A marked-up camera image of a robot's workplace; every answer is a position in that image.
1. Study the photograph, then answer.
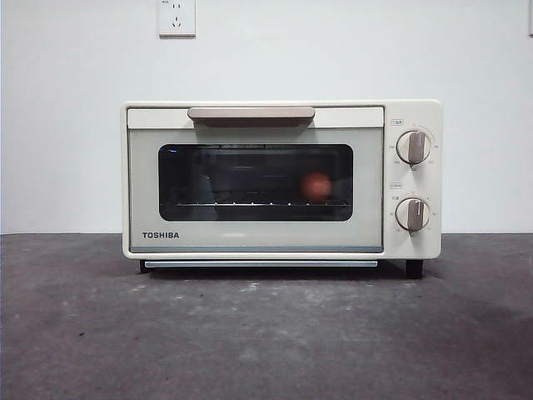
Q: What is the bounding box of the oven door with beige handle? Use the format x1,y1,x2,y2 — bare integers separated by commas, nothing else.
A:
126,106,386,254

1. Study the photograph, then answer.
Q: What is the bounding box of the grey crumb tray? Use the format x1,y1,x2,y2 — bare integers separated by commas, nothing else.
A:
143,260,379,268

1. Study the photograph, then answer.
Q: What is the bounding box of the cream timer knob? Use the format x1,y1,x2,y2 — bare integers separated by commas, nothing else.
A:
395,197,433,233

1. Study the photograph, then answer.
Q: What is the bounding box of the cream temperature knob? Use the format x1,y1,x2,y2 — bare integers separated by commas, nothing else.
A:
395,129,434,166

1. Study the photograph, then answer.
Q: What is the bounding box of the cream toaster oven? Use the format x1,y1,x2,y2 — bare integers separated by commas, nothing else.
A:
120,98,444,268

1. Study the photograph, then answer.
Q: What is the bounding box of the metal wire oven rack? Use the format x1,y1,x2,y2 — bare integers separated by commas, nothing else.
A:
173,202,349,208

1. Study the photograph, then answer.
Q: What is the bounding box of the white wall socket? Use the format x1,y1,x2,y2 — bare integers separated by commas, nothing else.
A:
158,0,197,39

